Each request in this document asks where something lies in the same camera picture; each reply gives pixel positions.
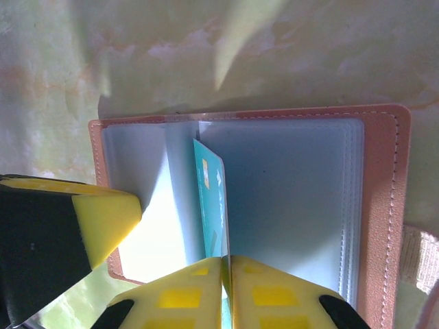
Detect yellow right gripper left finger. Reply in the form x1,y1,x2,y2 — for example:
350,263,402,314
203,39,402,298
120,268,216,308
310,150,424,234
92,256,226,329

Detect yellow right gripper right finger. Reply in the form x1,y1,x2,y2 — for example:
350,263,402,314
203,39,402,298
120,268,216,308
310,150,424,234
228,255,370,329

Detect teal credit card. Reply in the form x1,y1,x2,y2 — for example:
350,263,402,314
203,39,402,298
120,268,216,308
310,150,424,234
191,138,231,263

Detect pink card holder album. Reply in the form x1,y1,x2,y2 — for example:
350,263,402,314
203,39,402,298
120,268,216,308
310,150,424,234
87,103,439,329

